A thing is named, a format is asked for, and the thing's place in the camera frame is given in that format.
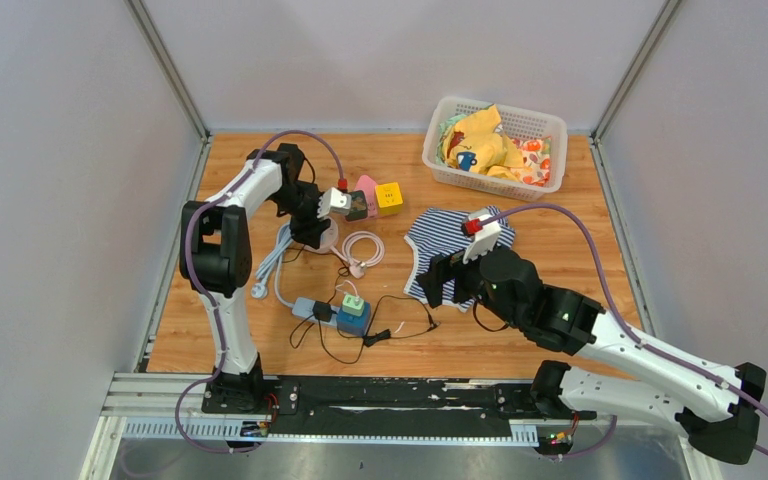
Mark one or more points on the white plastic basket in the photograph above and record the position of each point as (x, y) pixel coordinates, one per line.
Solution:
(519, 123)

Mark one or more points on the yellow power adapter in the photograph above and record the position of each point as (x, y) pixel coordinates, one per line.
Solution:
(388, 198)

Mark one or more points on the yellow clothes in basket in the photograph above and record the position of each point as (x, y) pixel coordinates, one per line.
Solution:
(478, 143)

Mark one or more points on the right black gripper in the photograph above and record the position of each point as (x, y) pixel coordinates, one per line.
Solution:
(443, 268)

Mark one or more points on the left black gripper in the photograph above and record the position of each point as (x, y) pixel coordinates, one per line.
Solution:
(309, 230)

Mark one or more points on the black adapter with cable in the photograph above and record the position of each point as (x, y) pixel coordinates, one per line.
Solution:
(317, 316)

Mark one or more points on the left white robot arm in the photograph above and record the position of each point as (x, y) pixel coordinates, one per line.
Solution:
(216, 257)

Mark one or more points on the blue striped shirt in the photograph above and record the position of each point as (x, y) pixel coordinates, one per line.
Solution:
(438, 231)

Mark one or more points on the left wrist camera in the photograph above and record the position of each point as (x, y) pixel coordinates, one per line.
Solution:
(334, 201)

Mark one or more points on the light blue power strip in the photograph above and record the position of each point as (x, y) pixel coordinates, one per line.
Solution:
(303, 308)

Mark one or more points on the pink triangular power strip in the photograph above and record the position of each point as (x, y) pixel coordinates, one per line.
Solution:
(368, 186)

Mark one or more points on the blue cube charger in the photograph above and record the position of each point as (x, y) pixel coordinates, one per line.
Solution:
(354, 325)

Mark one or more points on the pink round power strip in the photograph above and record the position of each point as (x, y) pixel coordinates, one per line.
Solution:
(327, 240)

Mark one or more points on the dark green cube charger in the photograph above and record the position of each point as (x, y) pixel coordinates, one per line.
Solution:
(358, 207)

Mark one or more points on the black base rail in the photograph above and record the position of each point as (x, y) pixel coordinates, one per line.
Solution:
(382, 408)

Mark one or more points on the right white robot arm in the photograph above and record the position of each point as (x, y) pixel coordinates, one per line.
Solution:
(712, 406)

